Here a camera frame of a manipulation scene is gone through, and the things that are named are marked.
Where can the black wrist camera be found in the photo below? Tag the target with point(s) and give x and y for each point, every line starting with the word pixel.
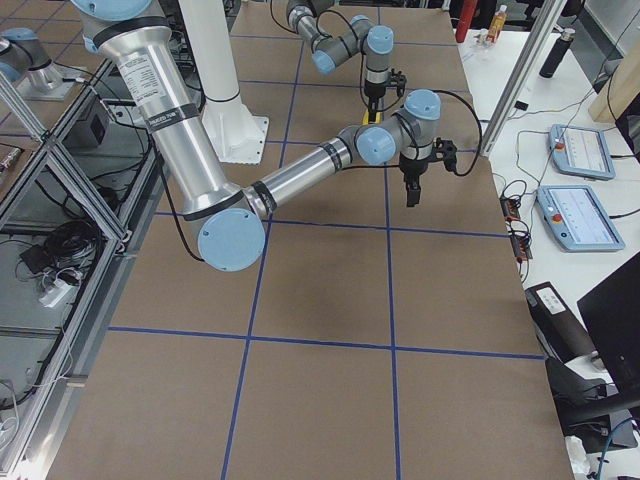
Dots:
pixel 397 80
pixel 446 152

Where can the orange drink bottle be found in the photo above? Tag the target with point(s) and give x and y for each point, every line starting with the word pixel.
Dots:
pixel 497 24

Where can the black monitor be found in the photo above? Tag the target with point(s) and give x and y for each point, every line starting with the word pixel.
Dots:
pixel 610 312

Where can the white power strip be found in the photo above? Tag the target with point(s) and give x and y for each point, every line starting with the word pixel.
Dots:
pixel 55 293

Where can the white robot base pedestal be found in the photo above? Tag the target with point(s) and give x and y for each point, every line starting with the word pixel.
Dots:
pixel 237 135

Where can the black water bottle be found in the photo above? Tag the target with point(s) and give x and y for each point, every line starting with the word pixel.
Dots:
pixel 557 53

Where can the red fire extinguisher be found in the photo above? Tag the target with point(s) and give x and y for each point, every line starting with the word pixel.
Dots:
pixel 465 19

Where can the upper teach pendant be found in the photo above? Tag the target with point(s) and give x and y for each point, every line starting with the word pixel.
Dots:
pixel 580 151

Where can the aluminium frame post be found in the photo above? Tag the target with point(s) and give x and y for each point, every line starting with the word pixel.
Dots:
pixel 532 49

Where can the black box with label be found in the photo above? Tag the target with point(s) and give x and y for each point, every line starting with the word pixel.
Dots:
pixel 558 329

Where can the third robot arm grey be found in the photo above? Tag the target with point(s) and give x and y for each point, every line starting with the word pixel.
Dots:
pixel 26 64

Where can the aluminium frame rack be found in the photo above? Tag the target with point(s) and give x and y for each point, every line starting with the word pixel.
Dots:
pixel 77 214

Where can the black power adapter box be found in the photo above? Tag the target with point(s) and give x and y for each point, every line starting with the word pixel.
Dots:
pixel 89 130

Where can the lower teach pendant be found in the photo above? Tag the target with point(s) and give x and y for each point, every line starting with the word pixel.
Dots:
pixel 577 220

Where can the lower orange circuit board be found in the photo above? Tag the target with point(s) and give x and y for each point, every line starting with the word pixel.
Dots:
pixel 520 242

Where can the orange circuit board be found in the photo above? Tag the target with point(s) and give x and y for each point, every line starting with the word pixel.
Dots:
pixel 520 242
pixel 510 207

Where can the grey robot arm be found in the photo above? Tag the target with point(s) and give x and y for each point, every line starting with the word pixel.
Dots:
pixel 197 141
pixel 372 43

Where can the upper orange circuit board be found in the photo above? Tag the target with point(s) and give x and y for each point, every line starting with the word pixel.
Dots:
pixel 510 207

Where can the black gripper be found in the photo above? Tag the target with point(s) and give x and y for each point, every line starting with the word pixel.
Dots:
pixel 373 91
pixel 412 167

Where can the teach pendant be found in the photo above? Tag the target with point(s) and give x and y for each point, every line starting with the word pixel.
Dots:
pixel 577 220
pixel 580 151

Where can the yellow foam block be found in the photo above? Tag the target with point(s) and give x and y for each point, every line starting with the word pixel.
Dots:
pixel 370 118

